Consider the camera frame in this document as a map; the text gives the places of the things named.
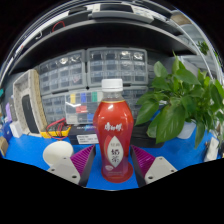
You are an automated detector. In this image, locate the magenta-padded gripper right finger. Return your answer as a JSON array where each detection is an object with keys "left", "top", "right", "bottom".
[{"left": 129, "top": 144, "right": 178, "bottom": 188}]

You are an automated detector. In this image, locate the black speaker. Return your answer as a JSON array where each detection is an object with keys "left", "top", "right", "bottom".
[{"left": 21, "top": 94, "right": 40, "bottom": 134}]

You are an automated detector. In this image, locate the flat round red coaster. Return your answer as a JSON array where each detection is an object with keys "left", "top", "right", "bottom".
[{"left": 100, "top": 171, "right": 135, "bottom": 184}]

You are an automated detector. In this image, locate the red drink bottle white cap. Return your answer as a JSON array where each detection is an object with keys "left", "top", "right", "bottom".
[{"left": 92, "top": 78, "right": 135, "bottom": 184}]

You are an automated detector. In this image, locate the black box with white label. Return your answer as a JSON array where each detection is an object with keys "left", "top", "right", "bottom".
[{"left": 68, "top": 123, "right": 101, "bottom": 145}]

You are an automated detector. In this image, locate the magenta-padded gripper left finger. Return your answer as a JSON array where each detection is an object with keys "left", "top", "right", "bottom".
[{"left": 46, "top": 144, "right": 97, "bottom": 188}]

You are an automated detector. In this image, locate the white metal shelf rack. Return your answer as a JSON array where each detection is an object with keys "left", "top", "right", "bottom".
[{"left": 179, "top": 13, "right": 224, "bottom": 84}]

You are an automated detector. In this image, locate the white ceramic mug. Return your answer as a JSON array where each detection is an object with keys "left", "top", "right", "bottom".
[{"left": 42, "top": 140, "right": 75, "bottom": 168}]

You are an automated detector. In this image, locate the white power adapter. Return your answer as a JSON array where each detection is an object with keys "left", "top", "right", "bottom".
[{"left": 205, "top": 137, "right": 220, "bottom": 163}]

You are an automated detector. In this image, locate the clear organizer with colourful parts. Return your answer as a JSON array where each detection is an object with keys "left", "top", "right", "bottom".
[{"left": 64, "top": 90, "right": 104, "bottom": 125}]

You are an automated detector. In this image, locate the dark grey flat box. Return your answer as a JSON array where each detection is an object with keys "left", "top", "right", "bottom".
[{"left": 8, "top": 96, "right": 18, "bottom": 123}]

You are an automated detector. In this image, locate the green potted plant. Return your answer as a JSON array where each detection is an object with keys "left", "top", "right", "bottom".
[{"left": 134, "top": 51, "right": 224, "bottom": 149}]

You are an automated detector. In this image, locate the plain black box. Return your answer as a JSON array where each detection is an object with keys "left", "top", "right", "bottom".
[{"left": 131, "top": 124, "right": 166, "bottom": 149}]

